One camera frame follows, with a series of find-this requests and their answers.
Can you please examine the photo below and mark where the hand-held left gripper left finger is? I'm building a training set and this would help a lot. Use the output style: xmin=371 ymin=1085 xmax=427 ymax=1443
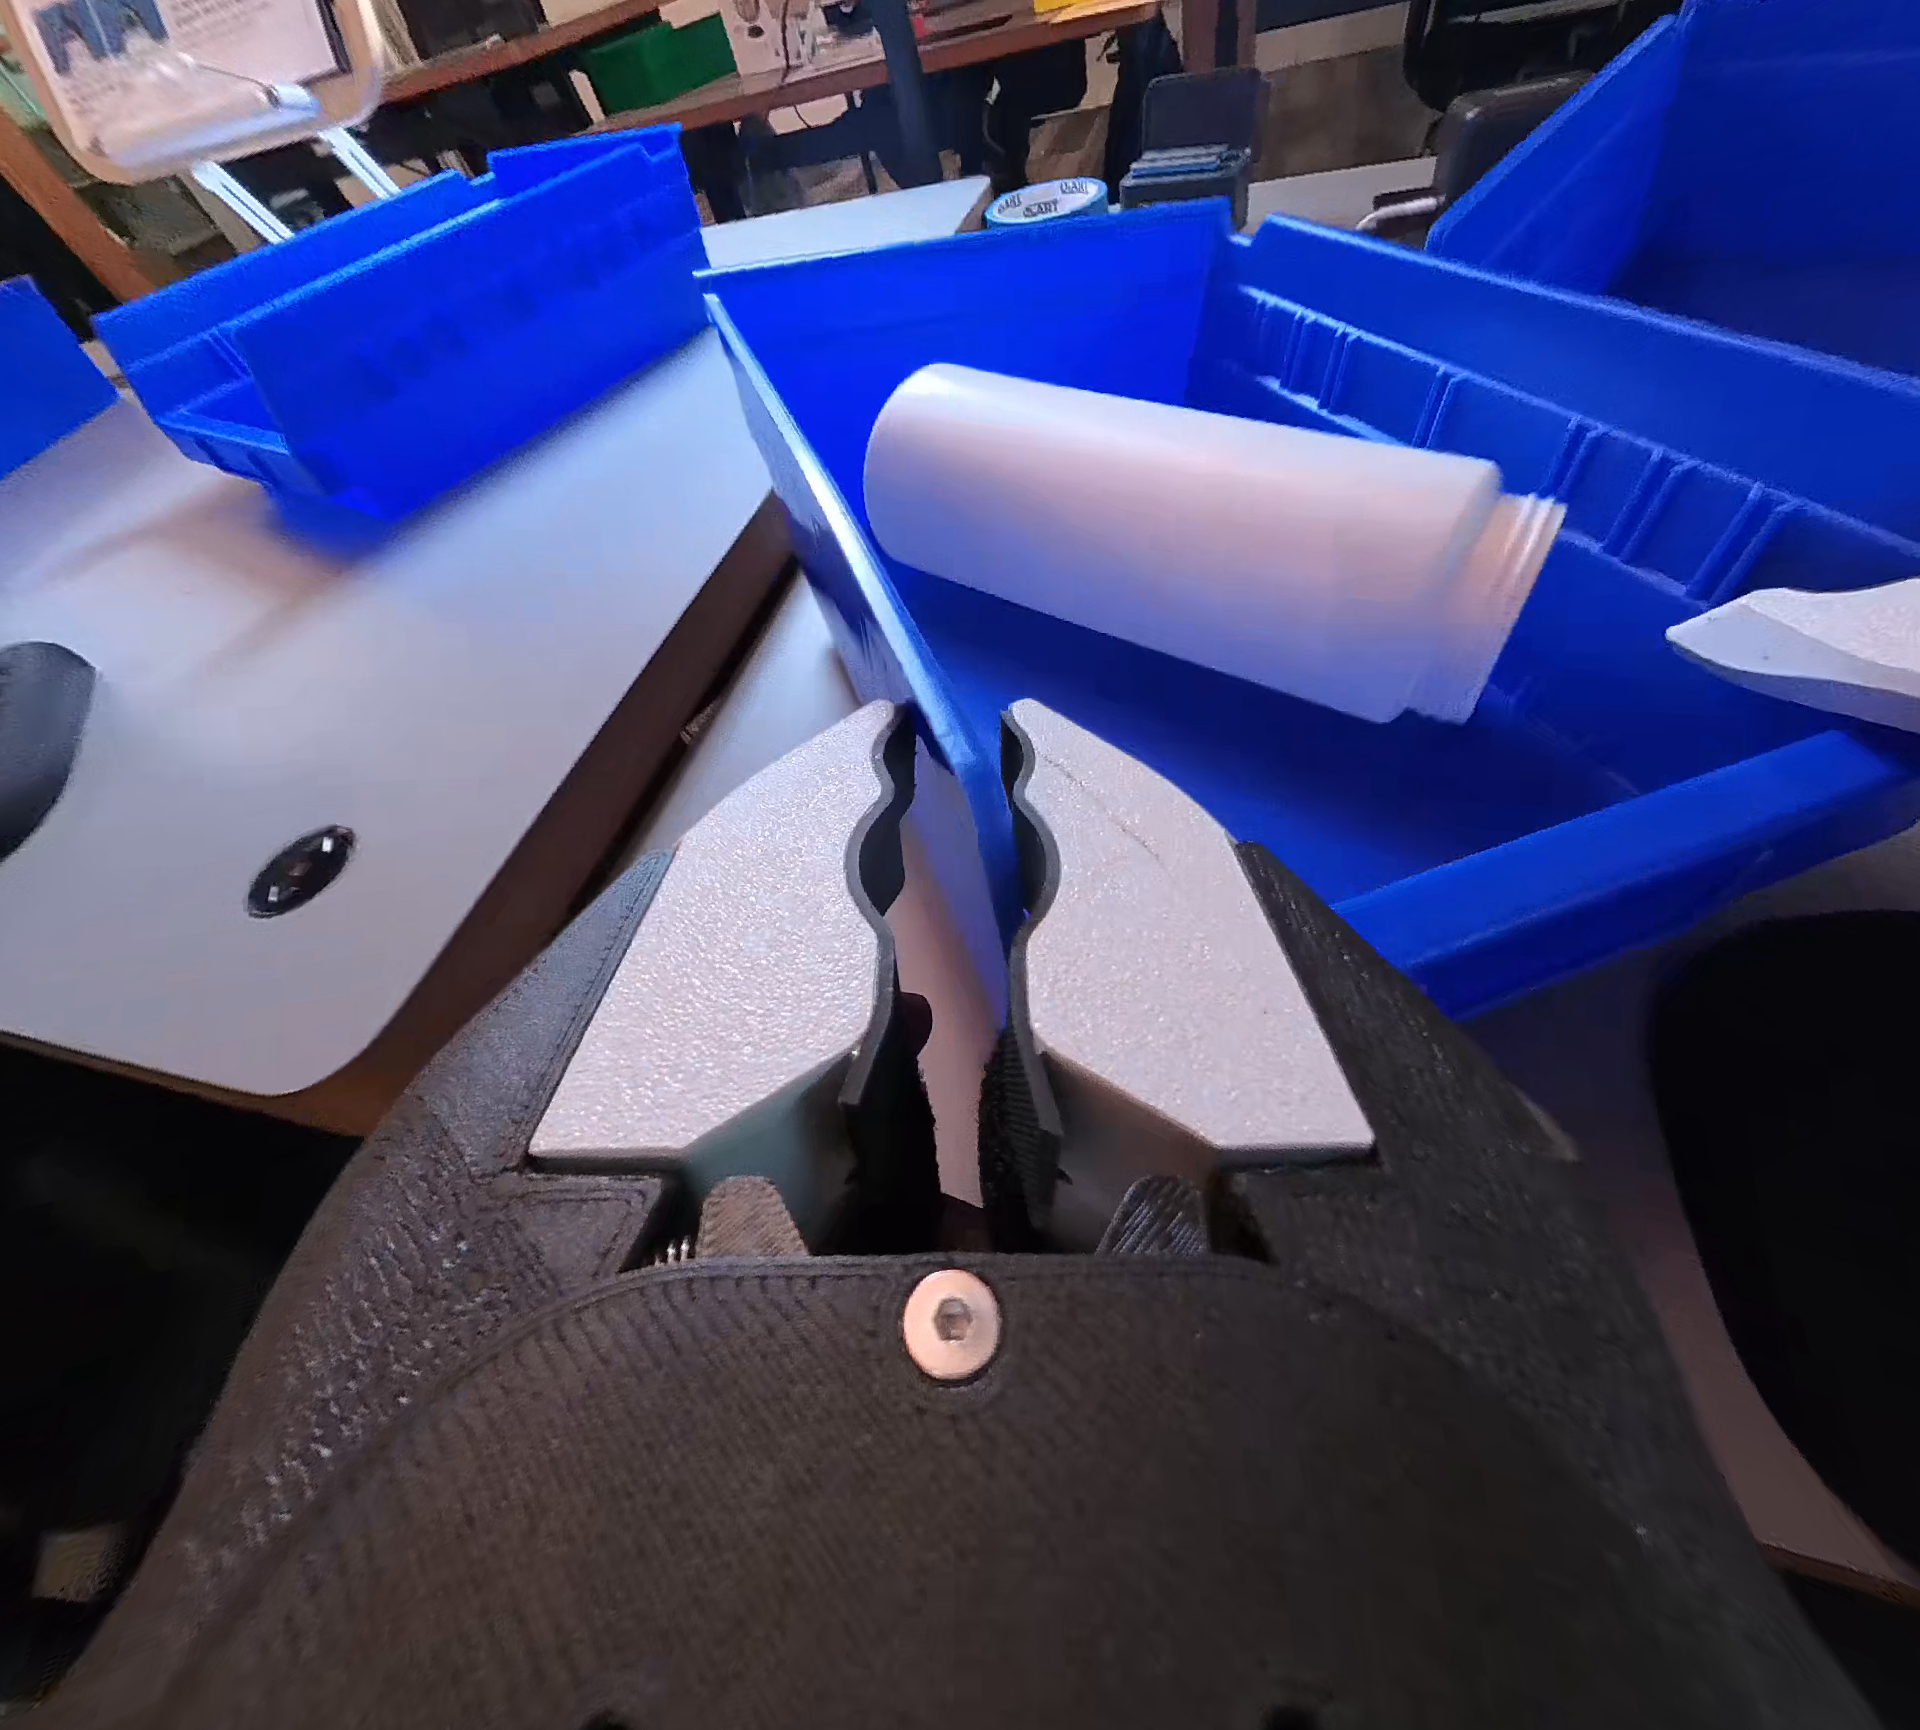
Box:
xmin=529 ymin=697 xmax=920 ymax=1217

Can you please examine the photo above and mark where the green plastic bin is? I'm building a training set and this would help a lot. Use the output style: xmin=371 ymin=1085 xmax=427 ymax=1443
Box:
xmin=577 ymin=16 xmax=741 ymax=107

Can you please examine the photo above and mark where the black round pad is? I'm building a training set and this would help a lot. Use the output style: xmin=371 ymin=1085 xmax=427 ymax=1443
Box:
xmin=0 ymin=641 xmax=97 ymax=865
xmin=1647 ymin=911 xmax=1920 ymax=1569

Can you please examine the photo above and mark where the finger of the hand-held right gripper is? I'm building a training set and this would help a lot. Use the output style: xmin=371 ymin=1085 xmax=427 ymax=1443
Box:
xmin=1664 ymin=582 xmax=1920 ymax=737

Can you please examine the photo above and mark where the white plastic bottle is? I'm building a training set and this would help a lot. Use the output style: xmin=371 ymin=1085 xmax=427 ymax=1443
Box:
xmin=862 ymin=361 xmax=1571 ymax=728

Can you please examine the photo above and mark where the dark grey case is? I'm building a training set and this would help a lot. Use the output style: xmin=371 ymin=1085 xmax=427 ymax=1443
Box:
xmin=1433 ymin=86 xmax=1597 ymax=205

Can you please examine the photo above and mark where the thin black pole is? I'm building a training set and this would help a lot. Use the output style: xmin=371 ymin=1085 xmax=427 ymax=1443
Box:
xmin=844 ymin=0 xmax=951 ymax=189

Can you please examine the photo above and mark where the black table grommet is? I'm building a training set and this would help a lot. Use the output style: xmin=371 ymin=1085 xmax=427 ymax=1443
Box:
xmin=245 ymin=823 xmax=361 ymax=921

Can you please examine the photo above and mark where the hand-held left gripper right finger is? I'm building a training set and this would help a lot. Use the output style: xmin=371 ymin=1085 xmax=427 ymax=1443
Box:
xmin=982 ymin=697 xmax=1380 ymax=1240

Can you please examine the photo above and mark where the blue plastic bin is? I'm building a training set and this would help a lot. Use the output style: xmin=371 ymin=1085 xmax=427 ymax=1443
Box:
xmin=90 ymin=123 xmax=710 ymax=520
xmin=0 ymin=274 xmax=122 ymax=481
xmin=697 ymin=202 xmax=1920 ymax=1024
xmin=1424 ymin=0 xmax=1920 ymax=390

